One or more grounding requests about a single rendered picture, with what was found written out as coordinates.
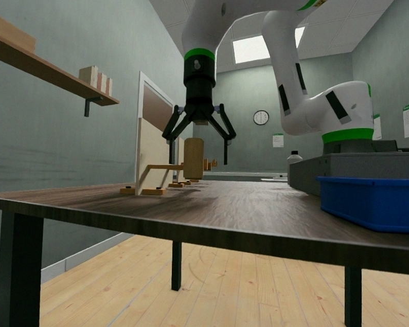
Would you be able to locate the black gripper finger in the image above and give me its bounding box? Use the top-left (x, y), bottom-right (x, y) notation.
top-left (201, 103), bottom-right (236, 165)
top-left (162, 105), bottom-right (196, 165)

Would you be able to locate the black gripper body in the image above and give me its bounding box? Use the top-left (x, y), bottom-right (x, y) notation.
top-left (184, 78), bottom-right (214, 123)

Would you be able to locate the blue plastic bin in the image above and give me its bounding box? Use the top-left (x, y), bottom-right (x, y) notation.
top-left (316, 177), bottom-right (409, 233)

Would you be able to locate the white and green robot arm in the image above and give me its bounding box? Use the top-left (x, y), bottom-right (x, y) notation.
top-left (182, 0), bottom-right (409, 156)

